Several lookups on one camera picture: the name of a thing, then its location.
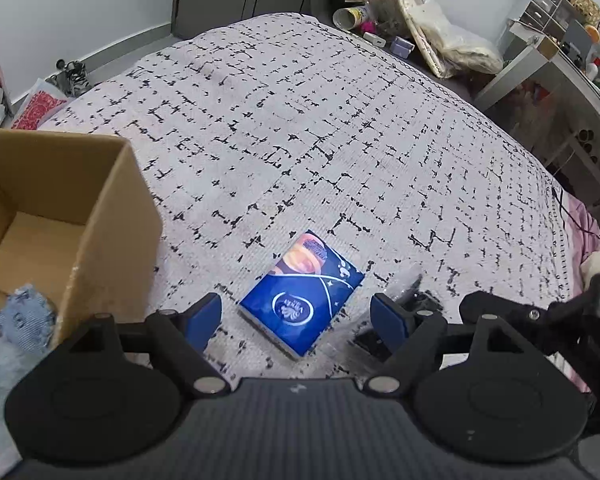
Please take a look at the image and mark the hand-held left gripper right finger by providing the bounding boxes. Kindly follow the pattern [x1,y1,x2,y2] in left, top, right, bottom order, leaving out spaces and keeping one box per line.
[365,292,576,401]

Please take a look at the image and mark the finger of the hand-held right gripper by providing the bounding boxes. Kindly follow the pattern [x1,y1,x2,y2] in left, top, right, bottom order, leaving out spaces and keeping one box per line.
[458,289,588,358]

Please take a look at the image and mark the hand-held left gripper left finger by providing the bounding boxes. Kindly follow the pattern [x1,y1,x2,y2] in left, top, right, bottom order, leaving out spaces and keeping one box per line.
[27,292,233,401]

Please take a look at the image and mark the small black fabric item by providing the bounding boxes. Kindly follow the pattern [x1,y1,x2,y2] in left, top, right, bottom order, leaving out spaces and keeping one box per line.
[354,270,448,361]

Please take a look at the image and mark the blue tissue pack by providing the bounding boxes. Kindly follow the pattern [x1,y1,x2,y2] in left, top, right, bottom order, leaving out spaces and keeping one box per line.
[238,230,366,359]

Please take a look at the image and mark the cardboard box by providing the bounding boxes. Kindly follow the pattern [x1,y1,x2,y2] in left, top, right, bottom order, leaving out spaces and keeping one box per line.
[0,127,163,351]

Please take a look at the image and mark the blue plush toy with burger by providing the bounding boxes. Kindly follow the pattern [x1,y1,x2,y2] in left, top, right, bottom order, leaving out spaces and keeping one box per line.
[0,284,56,466]

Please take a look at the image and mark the white black-dashed bed blanket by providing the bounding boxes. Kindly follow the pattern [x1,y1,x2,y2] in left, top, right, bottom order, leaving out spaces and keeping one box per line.
[37,12,581,381]

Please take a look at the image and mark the white grey desk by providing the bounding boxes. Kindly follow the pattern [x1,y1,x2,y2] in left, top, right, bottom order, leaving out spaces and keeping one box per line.
[472,20,600,206]

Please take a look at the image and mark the red printed plastic bag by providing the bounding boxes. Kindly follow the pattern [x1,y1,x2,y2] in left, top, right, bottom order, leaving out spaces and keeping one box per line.
[10,77,71,131]

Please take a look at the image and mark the beige tote bag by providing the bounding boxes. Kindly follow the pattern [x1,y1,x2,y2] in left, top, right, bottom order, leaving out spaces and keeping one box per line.
[380,0,503,79]

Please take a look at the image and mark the grey sneakers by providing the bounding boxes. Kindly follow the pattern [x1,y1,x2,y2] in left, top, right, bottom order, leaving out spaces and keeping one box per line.
[47,59,88,96]

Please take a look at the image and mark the cylindrical paper can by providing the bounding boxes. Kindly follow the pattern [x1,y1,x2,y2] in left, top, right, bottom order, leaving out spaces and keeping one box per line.
[334,5,368,31]

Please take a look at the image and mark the grey drawer organizer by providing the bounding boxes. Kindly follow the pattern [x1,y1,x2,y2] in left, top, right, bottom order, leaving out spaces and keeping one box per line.
[522,0,588,36]

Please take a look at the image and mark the woven basket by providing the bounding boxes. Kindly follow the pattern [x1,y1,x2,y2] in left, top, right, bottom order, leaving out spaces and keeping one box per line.
[570,0,600,26]

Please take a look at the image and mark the black cable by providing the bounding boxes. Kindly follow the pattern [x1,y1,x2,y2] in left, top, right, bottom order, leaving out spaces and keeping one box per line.
[550,185,600,251]

